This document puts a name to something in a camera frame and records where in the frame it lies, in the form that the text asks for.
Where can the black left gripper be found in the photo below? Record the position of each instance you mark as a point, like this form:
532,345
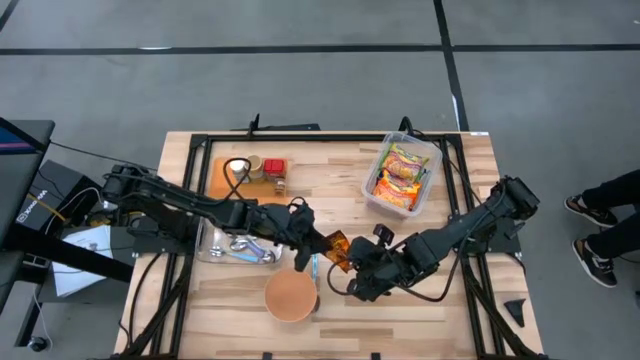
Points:
300,222

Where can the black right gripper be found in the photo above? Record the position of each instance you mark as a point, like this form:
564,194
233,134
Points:
382,270

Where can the brown orange noodle packet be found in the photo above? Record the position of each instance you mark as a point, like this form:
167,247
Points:
341,250

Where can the small glass spice jar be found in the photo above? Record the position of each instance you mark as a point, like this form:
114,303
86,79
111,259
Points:
280,186

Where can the orange Maruchan ramen packet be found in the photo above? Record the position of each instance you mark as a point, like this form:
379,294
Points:
397,192

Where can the red-lid spice container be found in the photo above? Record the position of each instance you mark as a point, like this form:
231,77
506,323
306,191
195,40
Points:
275,167

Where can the bagel seasoning bottle white cap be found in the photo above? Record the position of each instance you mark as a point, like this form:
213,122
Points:
239,167

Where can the lime chili shrimp noodle packet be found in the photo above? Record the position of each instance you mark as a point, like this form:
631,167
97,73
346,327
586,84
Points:
402,162

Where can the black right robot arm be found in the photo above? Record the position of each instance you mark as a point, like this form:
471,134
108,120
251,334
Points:
470,225

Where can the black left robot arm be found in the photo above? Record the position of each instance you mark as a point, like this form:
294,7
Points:
175,202

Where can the peach-coloured bowl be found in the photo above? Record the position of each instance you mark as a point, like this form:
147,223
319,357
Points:
291,295

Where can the black edge clamp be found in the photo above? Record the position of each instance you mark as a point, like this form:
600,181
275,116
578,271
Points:
375,356
266,356

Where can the clear left plastic container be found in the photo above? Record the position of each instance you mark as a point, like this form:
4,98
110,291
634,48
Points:
205,255

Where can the orange translucent mat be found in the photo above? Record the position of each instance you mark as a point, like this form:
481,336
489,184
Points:
220,185

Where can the clear plastic storage bin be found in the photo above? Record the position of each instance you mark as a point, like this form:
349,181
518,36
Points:
430,150

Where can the white paper sheet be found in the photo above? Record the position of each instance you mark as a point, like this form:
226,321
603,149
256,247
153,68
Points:
80,265

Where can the person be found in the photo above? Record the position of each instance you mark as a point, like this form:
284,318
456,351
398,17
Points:
610,235

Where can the black labelled computer box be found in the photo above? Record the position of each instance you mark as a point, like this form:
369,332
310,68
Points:
60,190

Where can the black workstation desk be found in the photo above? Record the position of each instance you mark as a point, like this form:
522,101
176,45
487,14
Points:
25,165

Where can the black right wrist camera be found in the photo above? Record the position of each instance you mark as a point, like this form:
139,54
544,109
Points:
383,234

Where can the black aluminium rig frame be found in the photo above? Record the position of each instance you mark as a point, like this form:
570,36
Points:
350,137

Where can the black curved frame bracket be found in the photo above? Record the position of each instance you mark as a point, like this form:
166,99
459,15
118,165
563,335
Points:
404,124

